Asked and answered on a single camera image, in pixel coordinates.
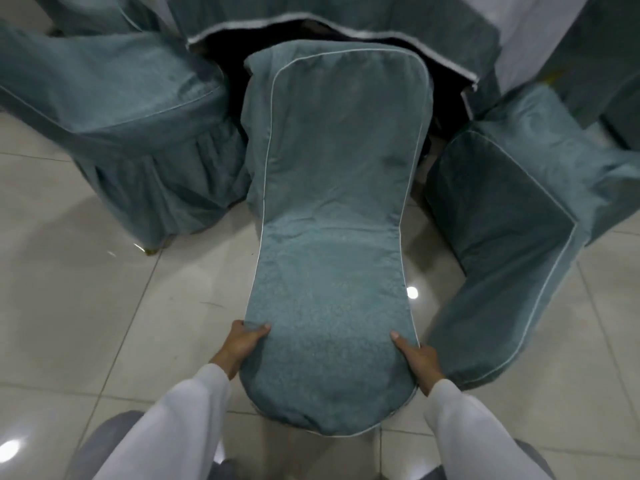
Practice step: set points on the person's right hand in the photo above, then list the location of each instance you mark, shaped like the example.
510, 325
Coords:
422, 367

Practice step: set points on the person's left hand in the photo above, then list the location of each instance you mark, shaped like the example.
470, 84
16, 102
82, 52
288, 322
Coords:
240, 344

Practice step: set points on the person's grey trousers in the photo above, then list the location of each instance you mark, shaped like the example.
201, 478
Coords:
100, 444

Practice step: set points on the round white clothed table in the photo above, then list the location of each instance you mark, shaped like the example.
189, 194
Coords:
525, 44

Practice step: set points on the person's left forearm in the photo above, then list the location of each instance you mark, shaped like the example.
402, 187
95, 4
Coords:
165, 429

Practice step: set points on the person's right forearm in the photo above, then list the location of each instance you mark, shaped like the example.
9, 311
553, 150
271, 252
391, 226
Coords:
475, 439

